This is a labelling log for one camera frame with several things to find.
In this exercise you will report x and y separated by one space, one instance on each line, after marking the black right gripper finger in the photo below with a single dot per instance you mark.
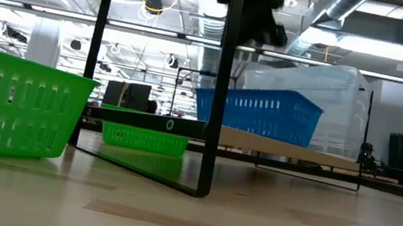
280 36
255 31

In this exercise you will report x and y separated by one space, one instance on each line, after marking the black-framed wooden shelf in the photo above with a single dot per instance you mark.
220 91

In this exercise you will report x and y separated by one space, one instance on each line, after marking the clear plastic bin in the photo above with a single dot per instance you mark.
342 129
339 87

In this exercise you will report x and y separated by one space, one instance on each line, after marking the blue plastic basket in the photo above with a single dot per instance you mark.
259 115

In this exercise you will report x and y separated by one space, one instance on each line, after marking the black computer monitor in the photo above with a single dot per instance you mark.
128 93

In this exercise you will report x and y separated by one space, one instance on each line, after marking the white building column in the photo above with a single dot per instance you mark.
45 44

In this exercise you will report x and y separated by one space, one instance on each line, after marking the silver ventilation duct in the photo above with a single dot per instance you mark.
341 4

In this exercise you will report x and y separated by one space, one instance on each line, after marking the long ceiling light rail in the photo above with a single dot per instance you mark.
141 28

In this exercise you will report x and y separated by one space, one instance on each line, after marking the black aluminium table frame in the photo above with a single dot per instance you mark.
400 190

